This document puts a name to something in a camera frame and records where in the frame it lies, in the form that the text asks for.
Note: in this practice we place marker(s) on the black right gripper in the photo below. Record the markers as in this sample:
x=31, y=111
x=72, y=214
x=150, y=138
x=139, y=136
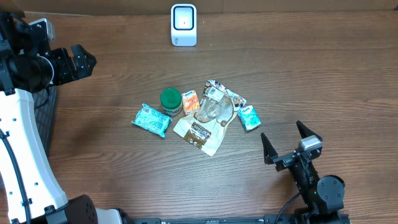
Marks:
x=285, y=161

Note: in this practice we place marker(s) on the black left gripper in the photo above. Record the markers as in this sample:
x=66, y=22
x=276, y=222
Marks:
x=71, y=73

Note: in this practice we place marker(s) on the teal tissue pack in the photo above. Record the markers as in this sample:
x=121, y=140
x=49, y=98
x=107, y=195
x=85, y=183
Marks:
x=249, y=118

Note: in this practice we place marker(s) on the white brown snack pouch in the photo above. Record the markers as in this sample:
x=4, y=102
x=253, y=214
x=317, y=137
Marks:
x=206, y=128

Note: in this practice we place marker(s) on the teal wet wipes pack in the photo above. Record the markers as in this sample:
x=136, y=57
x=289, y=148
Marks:
x=152, y=120

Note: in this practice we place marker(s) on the orange packet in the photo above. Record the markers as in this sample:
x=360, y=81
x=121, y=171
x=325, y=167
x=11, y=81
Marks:
x=190, y=102

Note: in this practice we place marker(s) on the green lid seasoning jar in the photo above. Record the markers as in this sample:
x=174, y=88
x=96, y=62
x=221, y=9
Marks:
x=171, y=101

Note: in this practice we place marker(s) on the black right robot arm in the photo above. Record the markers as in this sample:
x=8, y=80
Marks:
x=319, y=199

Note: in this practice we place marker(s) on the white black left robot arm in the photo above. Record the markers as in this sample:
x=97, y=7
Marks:
x=29, y=65

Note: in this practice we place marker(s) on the grey plastic mesh basket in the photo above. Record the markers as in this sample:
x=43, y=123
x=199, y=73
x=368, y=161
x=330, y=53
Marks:
x=45, y=112

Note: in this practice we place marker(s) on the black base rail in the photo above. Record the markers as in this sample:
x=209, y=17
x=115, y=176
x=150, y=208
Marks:
x=217, y=221

